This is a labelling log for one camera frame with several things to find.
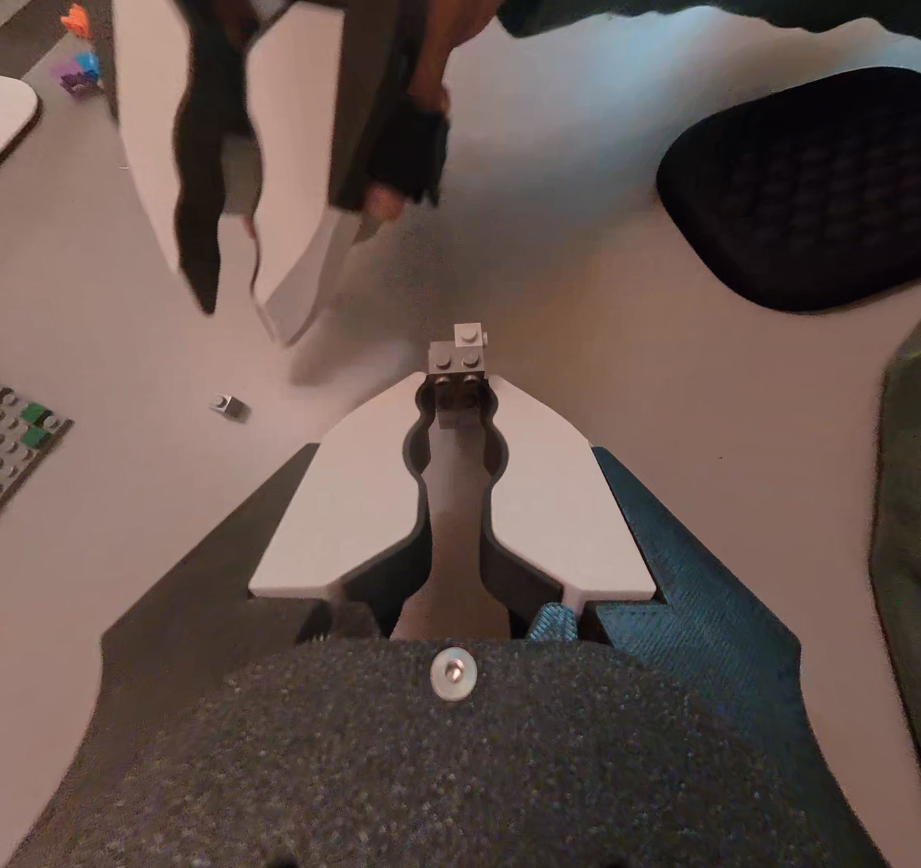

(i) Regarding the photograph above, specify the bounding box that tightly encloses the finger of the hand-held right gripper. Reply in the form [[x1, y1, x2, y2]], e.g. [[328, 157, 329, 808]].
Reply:
[[108, 0, 254, 316], [243, 0, 362, 347]]

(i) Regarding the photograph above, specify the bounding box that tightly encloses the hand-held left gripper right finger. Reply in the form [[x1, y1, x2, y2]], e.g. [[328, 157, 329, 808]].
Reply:
[[481, 375, 659, 606]]

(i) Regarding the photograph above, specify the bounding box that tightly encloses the purple blue green toy figure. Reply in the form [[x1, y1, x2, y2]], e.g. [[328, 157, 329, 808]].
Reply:
[[59, 51, 103, 97]]

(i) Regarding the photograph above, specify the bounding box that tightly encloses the toy brick building model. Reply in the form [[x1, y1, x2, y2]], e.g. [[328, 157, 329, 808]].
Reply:
[[0, 386, 75, 509]]

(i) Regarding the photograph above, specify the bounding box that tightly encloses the grey desk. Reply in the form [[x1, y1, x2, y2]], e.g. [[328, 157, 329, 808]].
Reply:
[[0, 0, 921, 847]]

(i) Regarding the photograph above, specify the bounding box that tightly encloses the person's dark green shirt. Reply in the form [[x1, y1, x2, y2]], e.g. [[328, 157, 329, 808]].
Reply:
[[869, 321, 921, 732]]

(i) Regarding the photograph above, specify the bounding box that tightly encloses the white book stand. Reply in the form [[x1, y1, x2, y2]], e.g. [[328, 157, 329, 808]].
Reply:
[[0, 75, 43, 164]]

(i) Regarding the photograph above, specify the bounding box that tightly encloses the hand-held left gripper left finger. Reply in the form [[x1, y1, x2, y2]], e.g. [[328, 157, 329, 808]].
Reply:
[[248, 371, 433, 601]]

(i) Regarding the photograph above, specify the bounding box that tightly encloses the grey brick assembly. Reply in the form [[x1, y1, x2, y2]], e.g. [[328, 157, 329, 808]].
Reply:
[[428, 322, 492, 431]]

